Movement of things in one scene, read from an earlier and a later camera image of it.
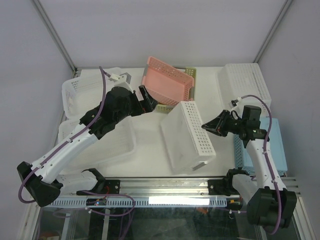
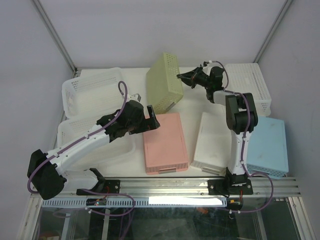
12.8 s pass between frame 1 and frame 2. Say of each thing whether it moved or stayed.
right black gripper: moved
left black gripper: moved
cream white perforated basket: moved
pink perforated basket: moved
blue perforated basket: stayed
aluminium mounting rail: stayed
